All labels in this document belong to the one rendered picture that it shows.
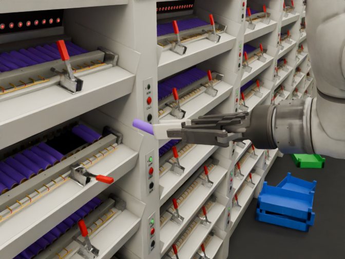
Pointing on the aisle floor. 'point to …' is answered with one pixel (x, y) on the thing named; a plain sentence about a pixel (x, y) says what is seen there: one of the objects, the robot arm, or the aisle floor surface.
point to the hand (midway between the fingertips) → (172, 129)
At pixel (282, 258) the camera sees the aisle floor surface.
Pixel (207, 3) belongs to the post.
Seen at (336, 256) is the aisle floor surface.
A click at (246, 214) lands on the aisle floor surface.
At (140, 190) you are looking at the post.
